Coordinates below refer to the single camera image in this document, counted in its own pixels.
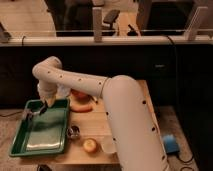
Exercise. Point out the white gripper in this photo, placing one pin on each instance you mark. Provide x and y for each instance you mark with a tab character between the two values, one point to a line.
47	93

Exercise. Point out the dark dish brush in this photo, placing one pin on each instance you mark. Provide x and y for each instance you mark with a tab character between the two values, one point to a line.
28	114

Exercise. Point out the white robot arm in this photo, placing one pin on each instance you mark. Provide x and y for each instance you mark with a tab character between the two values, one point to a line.
120	95

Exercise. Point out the green plastic tray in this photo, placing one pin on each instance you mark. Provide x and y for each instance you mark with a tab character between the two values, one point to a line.
44	134

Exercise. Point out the small metal cup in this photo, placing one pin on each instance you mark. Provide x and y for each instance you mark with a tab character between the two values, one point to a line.
73	132

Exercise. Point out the wooden table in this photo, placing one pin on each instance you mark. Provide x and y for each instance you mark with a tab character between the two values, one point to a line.
95	125

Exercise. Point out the yellow apple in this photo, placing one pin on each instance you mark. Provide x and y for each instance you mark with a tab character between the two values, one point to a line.
90	145

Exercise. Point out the clear plastic cup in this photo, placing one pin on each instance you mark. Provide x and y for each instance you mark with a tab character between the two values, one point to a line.
107	145

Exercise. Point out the black office chair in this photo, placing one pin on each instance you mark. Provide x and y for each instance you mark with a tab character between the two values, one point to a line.
111	17

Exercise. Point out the blue box on floor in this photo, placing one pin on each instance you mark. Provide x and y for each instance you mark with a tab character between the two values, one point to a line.
170	144

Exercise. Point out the white partition rail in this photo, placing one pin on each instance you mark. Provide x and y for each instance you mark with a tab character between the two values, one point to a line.
106	41

